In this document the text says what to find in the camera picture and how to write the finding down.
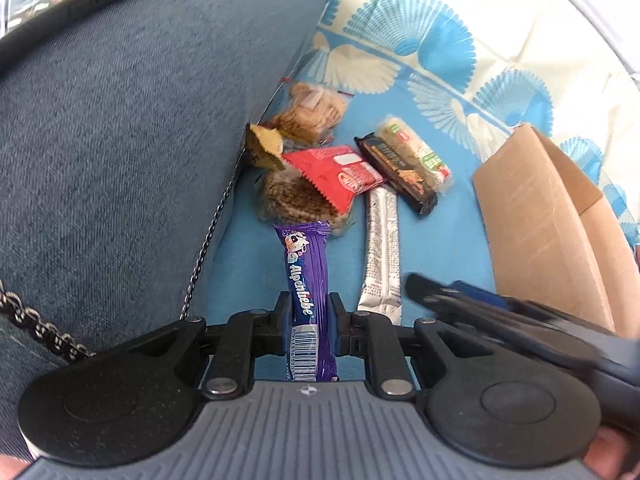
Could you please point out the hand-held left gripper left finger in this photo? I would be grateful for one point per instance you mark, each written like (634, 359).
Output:
(285, 321)

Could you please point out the gold snack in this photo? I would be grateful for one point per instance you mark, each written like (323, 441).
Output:
(265, 145)

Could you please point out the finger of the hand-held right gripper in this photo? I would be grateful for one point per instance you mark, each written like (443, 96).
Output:
(430, 292)
(485, 296)

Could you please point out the black biscuit packet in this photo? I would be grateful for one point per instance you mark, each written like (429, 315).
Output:
(395, 170)

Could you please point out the clear cracker packet green label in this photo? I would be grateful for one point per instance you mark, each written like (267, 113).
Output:
(415, 145)

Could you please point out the silver snack bar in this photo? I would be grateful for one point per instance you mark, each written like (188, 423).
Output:
(382, 250)

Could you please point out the brown cardboard box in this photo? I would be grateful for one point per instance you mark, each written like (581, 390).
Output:
(535, 210)

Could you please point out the purple candy bar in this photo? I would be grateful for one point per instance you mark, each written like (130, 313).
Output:
(302, 280)

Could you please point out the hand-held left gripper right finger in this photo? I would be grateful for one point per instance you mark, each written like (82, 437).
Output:
(336, 325)

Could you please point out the clear bag of light cookies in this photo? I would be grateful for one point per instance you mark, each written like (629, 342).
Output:
(310, 110)

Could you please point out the clear bag of dark cookies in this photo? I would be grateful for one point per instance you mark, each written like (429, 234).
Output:
(295, 200)

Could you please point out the red wafer packet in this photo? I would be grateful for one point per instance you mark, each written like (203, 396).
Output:
(330, 170)

